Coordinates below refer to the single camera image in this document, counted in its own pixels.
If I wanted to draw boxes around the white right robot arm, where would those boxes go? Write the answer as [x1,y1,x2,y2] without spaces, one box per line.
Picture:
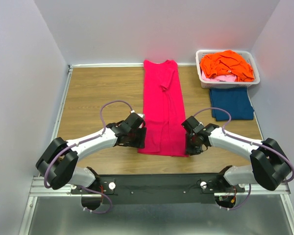
[182,121,294,192]

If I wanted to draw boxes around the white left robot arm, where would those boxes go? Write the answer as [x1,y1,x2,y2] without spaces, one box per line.
[36,119,147,193]

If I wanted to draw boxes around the folded blue t shirt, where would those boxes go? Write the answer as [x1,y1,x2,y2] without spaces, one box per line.
[209,88,254,120]

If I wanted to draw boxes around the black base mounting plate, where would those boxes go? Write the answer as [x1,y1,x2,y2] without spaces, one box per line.
[71,173,245,205]

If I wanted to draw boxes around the light pink t shirt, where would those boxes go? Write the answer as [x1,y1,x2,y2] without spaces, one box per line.
[201,73,237,82]

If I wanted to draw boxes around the orange t shirt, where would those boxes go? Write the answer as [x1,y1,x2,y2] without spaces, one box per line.
[199,50,255,82]

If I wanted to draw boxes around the white plastic laundry basket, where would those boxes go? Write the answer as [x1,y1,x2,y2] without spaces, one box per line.
[196,49,260,89]

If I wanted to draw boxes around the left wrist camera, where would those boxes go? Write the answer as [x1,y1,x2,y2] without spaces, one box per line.
[125,112,146,129]

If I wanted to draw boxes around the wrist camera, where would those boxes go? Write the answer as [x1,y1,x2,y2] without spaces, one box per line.
[181,116,204,134]
[125,112,146,129]

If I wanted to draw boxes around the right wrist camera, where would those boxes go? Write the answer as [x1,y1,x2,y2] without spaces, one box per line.
[181,116,204,134]

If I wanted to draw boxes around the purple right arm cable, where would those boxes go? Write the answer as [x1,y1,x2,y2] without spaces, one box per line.
[192,107,294,211]

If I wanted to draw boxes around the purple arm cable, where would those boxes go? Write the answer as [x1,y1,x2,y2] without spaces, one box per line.
[43,99,113,214]
[192,107,294,211]

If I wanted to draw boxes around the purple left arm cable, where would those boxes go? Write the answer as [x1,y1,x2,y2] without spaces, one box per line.
[43,99,113,214]

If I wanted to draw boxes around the aluminium front frame rail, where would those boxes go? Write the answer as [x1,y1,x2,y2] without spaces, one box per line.
[29,174,291,197]

